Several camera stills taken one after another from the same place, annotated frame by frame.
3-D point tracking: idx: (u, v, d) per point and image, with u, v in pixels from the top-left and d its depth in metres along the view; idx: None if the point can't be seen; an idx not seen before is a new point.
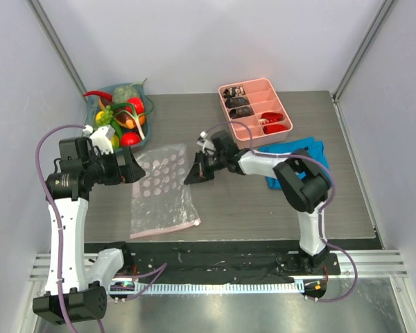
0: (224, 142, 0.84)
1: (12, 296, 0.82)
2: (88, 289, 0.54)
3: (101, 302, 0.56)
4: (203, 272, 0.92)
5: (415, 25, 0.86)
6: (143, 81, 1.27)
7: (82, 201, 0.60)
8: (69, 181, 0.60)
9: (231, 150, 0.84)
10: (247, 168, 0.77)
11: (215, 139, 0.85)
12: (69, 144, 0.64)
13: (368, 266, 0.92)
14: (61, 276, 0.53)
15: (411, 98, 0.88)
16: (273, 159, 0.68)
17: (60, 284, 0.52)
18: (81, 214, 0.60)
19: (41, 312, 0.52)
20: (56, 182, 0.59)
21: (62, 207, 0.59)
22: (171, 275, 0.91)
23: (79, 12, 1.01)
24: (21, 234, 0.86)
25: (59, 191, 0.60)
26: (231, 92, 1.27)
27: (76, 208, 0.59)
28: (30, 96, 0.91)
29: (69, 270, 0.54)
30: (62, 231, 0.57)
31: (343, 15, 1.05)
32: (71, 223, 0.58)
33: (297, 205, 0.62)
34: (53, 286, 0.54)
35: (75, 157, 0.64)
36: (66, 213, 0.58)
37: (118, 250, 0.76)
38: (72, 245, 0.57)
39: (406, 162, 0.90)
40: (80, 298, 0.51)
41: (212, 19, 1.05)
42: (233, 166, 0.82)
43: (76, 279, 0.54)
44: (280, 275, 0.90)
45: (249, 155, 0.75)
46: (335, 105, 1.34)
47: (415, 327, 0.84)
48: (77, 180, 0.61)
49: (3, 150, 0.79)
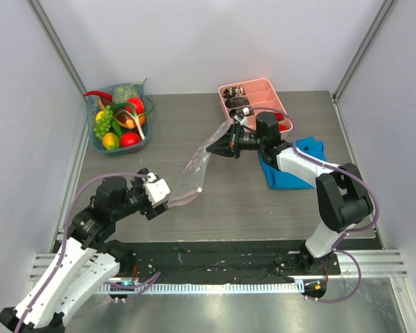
0: (269, 130, 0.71)
1: (12, 296, 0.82)
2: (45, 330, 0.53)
3: None
4: (203, 272, 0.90)
5: None
6: (143, 81, 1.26)
7: (89, 251, 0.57)
8: (91, 231, 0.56)
9: (273, 140, 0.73)
10: (281, 164, 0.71)
11: (261, 123, 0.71)
12: (104, 194, 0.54)
13: (368, 266, 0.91)
14: (30, 306, 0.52)
15: (412, 98, 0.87)
16: (317, 166, 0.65)
17: (25, 313, 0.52)
18: (82, 261, 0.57)
19: (1, 321, 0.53)
20: (80, 224, 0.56)
21: (71, 248, 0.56)
22: (171, 275, 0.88)
23: (79, 12, 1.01)
24: (21, 235, 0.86)
25: (79, 233, 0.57)
26: (231, 92, 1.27)
27: (80, 255, 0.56)
28: (30, 96, 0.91)
29: (39, 305, 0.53)
30: (57, 268, 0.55)
31: (344, 15, 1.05)
32: (68, 266, 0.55)
33: (328, 220, 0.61)
34: (21, 307, 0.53)
35: (107, 206, 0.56)
36: (71, 254, 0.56)
37: (113, 265, 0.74)
38: (57, 284, 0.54)
39: (406, 161, 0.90)
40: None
41: (212, 19, 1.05)
42: (267, 158, 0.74)
43: (39, 317, 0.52)
44: (280, 275, 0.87)
45: (289, 152, 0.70)
46: (335, 105, 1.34)
47: (414, 327, 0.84)
48: (96, 232, 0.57)
49: (3, 149, 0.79)
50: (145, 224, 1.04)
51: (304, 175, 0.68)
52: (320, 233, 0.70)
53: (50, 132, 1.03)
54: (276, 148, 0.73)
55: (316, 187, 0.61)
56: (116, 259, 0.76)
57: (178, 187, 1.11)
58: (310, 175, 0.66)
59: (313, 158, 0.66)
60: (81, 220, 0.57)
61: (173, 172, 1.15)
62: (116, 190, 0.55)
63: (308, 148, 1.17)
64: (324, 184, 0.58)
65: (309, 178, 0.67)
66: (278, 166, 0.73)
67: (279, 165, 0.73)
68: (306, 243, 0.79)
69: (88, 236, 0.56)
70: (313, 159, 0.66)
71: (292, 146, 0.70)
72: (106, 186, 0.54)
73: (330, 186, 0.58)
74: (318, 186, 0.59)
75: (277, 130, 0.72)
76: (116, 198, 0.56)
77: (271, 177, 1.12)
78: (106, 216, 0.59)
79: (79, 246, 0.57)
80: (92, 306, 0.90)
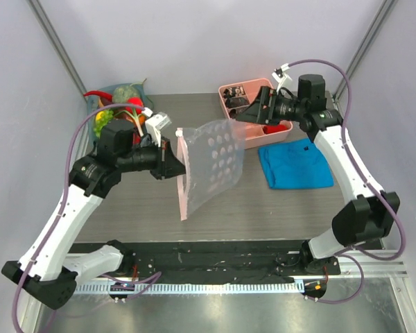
0: (313, 91, 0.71)
1: (12, 296, 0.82)
2: (53, 283, 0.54)
3: (61, 295, 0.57)
4: (203, 272, 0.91)
5: None
6: (143, 81, 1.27)
7: (93, 199, 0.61)
8: (93, 174, 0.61)
9: (316, 106, 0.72)
10: (319, 141, 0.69)
11: (304, 81, 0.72)
12: (107, 134, 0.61)
13: (369, 266, 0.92)
14: (34, 259, 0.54)
15: (412, 98, 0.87)
16: (358, 178, 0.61)
17: (29, 266, 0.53)
18: (84, 210, 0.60)
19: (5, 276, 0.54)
20: (82, 170, 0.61)
21: (73, 195, 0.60)
22: (171, 275, 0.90)
23: (78, 12, 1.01)
24: (21, 234, 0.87)
25: (80, 180, 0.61)
26: (231, 92, 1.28)
27: (84, 203, 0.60)
28: (30, 96, 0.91)
29: (44, 258, 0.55)
30: (60, 216, 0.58)
31: (344, 15, 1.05)
32: (71, 214, 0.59)
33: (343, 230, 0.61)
34: (25, 260, 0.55)
35: (110, 148, 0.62)
36: (73, 203, 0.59)
37: (118, 254, 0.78)
38: (59, 236, 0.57)
39: (406, 161, 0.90)
40: (37, 289, 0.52)
41: (212, 19, 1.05)
42: (307, 123, 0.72)
43: (44, 270, 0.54)
44: (280, 275, 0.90)
45: (335, 139, 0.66)
46: (335, 105, 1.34)
47: (415, 327, 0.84)
48: (98, 177, 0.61)
49: (3, 149, 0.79)
50: (145, 224, 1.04)
51: (338, 172, 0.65)
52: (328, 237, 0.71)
53: (50, 132, 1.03)
54: (322, 117, 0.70)
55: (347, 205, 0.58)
56: (120, 251, 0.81)
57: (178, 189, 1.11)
58: (344, 178, 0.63)
59: (359, 166, 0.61)
60: (83, 166, 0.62)
61: None
62: (120, 132, 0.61)
63: (308, 148, 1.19)
64: (356, 210, 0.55)
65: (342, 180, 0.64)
66: (314, 137, 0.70)
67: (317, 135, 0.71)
68: (308, 242, 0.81)
69: (89, 181, 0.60)
70: (358, 168, 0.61)
71: (342, 136, 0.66)
72: (109, 128, 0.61)
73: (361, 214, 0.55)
74: (349, 205, 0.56)
75: (322, 91, 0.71)
76: (120, 141, 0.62)
77: (271, 177, 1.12)
78: (110, 164, 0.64)
79: (82, 193, 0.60)
80: (92, 305, 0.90)
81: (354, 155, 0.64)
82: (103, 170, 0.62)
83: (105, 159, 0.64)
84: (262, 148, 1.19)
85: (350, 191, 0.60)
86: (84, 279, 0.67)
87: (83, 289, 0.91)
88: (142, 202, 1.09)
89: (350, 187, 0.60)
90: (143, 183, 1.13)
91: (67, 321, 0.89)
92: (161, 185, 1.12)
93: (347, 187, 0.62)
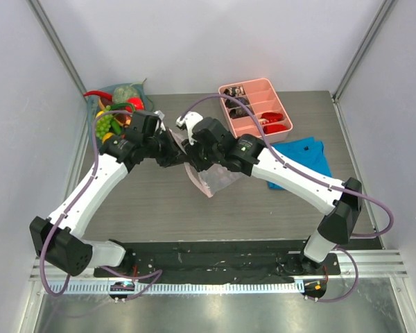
0: (215, 134, 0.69)
1: (12, 296, 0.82)
2: (78, 240, 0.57)
3: (80, 261, 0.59)
4: (203, 272, 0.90)
5: None
6: (143, 81, 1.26)
7: (122, 171, 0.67)
8: (125, 147, 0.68)
9: (229, 144, 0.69)
10: (260, 174, 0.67)
11: (201, 132, 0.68)
12: (141, 117, 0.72)
13: (368, 266, 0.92)
14: (66, 211, 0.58)
15: (411, 98, 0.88)
16: (319, 187, 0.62)
17: (61, 218, 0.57)
18: (114, 177, 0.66)
19: (32, 229, 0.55)
20: (114, 143, 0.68)
21: (105, 163, 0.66)
22: (171, 275, 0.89)
23: (79, 12, 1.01)
24: (21, 234, 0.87)
25: (111, 152, 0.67)
26: (231, 92, 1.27)
27: (114, 169, 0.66)
28: (30, 96, 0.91)
29: (75, 212, 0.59)
30: (93, 179, 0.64)
31: (344, 15, 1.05)
32: (103, 177, 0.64)
33: (331, 236, 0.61)
34: (55, 215, 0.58)
35: (140, 130, 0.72)
36: (105, 168, 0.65)
37: (121, 249, 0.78)
38: (91, 195, 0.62)
39: (405, 163, 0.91)
40: (66, 240, 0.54)
41: (212, 19, 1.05)
42: (237, 162, 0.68)
43: (75, 223, 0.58)
44: (280, 275, 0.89)
45: (273, 163, 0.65)
46: (335, 105, 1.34)
47: (414, 327, 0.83)
48: (129, 152, 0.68)
49: (3, 150, 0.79)
50: (145, 224, 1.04)
51: (295, 190, 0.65)
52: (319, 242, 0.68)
53: (50, 132, 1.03)
54: (244, 149, 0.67)
55: (328, 218, 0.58)
56: (122, 248, 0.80)
57: (178, 188, 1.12)
58: (307, 193, 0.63)
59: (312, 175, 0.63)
60: (114, 141, 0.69)
61: (173, 173, 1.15)
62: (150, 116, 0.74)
63: (308, 148, 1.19)
64: (342, 216, 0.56)
65: (304, 194, 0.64)
66: (250, 171, 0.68)
67: (252, 169, 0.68)
68: (303, 252, 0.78)
69: (120, 153, 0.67)
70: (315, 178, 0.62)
71: (276, 157, 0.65)
72: (141, 113, 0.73)
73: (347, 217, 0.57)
74: (333, 218, 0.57)
75: (222, 130, 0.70)
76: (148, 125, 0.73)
77: None
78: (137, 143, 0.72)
79: (114, 160, 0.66)
80: (92, 306, 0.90)
81: (298, 166, 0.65)
82: (132, 144, 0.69)
83: (132, 139, 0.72)
84: None
85: (323, 202, 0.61)
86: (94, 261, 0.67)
87: (83, 289, 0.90)
88: (143, 202, 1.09)
89: (321, 199, 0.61)
90: (143, 183, 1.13)
91: (68, 321, 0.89)
92: (161, 185, 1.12)
93: (318, 202, 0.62)
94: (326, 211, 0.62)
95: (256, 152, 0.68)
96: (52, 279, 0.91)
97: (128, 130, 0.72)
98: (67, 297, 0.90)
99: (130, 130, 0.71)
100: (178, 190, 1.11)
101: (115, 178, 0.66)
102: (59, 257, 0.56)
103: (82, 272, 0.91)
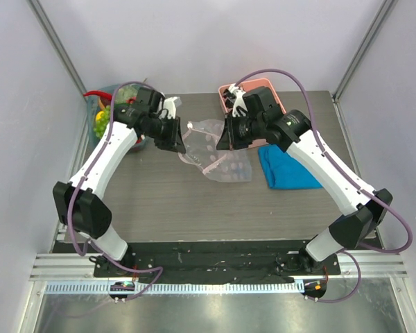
0: (263, 102, 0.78)
1: (12, 296, 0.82)
2: (100, 199, 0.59)
3: (102, 223, 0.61)
4: (203, 272, 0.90)
5: None
6: (143, 80, 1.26)
7: (132, 136, 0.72)
8: (133, 116, 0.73)
9: (274, 116, 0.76)
10: (294, 150, 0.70)
11: (252, 96, 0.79)
12: (147, 91, 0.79)
13: (368, 266, 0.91)
14: (86, 175, 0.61)
15: (411, 98, 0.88)
16: (350, 186, 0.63)
17: (82, 180, 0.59)
18: (122, 148, 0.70)
19: (56, 193, 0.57)
20: (123, 112, 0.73)
21: (117, 130, 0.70)
22: (171, 275, 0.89)
23: (78, 12, 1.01)
24: (21, 234, 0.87)
25: (120, 119, 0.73)
26: None
27: (126, 134, 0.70)
28: (30, 96, 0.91)
29: (94, 175, 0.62)
30: (107, 144, 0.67)
31: (344, 16, 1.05)
32: (116, 142, 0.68)
33: (342, 238, 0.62)
34: (75, 179, 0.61)
35: (146, 102, 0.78)
36: (117, 134, 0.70)
37: (123, 243, 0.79)
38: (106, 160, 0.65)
39: (405, 163, 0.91)
40: (89, 199, 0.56)
41: (212, 19, 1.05)
42: (276, 134, 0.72)
43: (96, 184, 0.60)
44: (280, 275, 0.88)
45: (313, 148, 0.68)
46: (335, 105, 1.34)
47: (414, 327, 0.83)
48: (135, 118, 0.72)
49: (4, 150, 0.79)
50: (145, 224, 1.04)
51: (326, 182, 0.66)
52: (328, 242, 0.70)
53: (50, 132, 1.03)
54: (289, 124, 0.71)
55: (348, 217, 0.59)
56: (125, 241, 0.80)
57: (178, 188, 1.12)
58: (336, 189, 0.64)
59: (347, 174, 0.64)
60: (123, 109, 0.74)
61: (173, 173, 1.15)
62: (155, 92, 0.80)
63: None
64: (361, 220, 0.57)
65: (332, 189, 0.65)
66: (287, 146, 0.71)
67: (288, 146, 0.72)
68: (306, 248, 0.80)
69: (129, 120, 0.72)
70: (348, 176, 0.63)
71: (318, 143, 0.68)
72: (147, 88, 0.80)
73: (367, 222, 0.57)
74: (351, 218, 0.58)
75: (272, 100, 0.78)
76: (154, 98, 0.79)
77: (271, 177, 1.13)
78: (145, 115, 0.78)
79: (124, 127, 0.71)
80: (92, 306, 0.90)
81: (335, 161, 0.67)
82: (139, 112, 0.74)
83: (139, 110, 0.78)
84: (262, 148, 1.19)
85: (347, 202, 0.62)
86: (106, 238, 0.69)
87: (83, 290, 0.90)
88: (143, 203, 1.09)
89: (346, 198, 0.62)
90: (143, 183, 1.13)
91: (68, 321, 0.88)
92: (161, 185, 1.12)
93: (341, 197, 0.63)
94: (346, 211, 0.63)
95: (300, 130, 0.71)
96: (52, 279, 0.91)
97: (136, 102, 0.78)
98: (66, 297, 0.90)
99: (136, 101, 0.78)
100: (178, 190, 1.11)
101: (127, 143, 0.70)
102: (84, 218, 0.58)
103: (82, 272, 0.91)
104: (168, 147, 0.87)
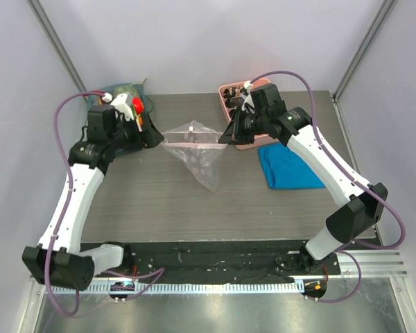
0: (269, 97, 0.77)
1: (12, 296, 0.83)
2: (76, 256, 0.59)
3: (84, 275, 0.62)
4: (203, 272, 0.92)
5: None
6: (143, 80, 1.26)
7: (97, 175, 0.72)
8: (93, 152, 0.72)
9: (278, 112, 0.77)
10: (294, 144, 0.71)
11: (258, 91, 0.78)
12: (97, 118, 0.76)
13: (368, 266, 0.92)
14: (56, 234, 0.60)
15: (411, 98, 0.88)
16: (344, 178, 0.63)
17: (53, 240, 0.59)
18: (91, 185, 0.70)
19: (29, 260, 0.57)
20: (82, 151, 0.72)
21: (78, 173, 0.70)
22: (171, 275, 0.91)
23: (78, 12, 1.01)
24: (21, 234, 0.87)
25: (80, 159, 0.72)
26: (231, 92, 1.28)
27: (90, 176, 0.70)
28: (30, 96, 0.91)
29: (65, 231, 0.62)
30: (71, 193, 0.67)
31: (344, 16, 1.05)
32: (80, 188, 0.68)
33: (336, 231, 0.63)
34: (45, 240, 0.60)
35: (100, 130, 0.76)
36: (79, 178, 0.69)
37: (120, 248, 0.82)
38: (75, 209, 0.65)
39: (405, 162, 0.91)
40: (65, 259, 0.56)
41: (212, 19, 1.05)
42: (276, 128, 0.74)
43: (68, 241, 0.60)
44: (280, 275, 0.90)
45: (310, 141, 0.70)
46: (335, 105, 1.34)
47: (415, 327, 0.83)
48: (98, 156, 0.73)
49: (4, 150, 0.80)
50: (145, 223, 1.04)
51: (323, 176, 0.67)
52: (327, 241, 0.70)
53: (50, 132, 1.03)
54: (290, 119, 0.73)
55: (340, 209, 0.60)
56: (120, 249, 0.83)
57: (178, 188, 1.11)
58: (331, 180, 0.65)
59: (343, 167, 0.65)
60: (81, 148, 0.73)
61: (173, 173, 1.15)
62: (105, 113, 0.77)
63: None
64: (353, 211, 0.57)
65: (328, 182, 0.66)
66: (287, 140, 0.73)
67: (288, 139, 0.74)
68: (306, 246, 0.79)
69: (90, 159, 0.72)
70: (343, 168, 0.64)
71: (316, 137, 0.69)
72: (95, 112, 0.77)
73: (358, 214, 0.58)
74: (344, 209, 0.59)
75: (276, 96, 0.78)
76: (107, 122, 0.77)
77: (271, 177, 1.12)
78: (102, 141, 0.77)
79: (87, 168, 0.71)
80: (92, 305, 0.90)
81: (332, 154, 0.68)
82: (100, 148, 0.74)
83: (97, 139, 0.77)
84: (262, 148, 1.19)
85: (342, 194, 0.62)
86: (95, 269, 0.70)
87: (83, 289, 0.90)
88: (143, 203, 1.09)
89: (340, 189, 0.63)
90: (143, 183, 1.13)
91: (67, 321, 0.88)
92: (161, 185, 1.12)
93: (336, 189, 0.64)
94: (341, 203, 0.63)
95: (300, 125, 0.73)
96: None
97: (89, 130, 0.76)
98: (66, 297, 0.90)
99: (91, 131, 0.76)
100: (178, 190, 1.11)
101: (92, 185, 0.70)
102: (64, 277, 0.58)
103: None
104: (148, 145, 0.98)
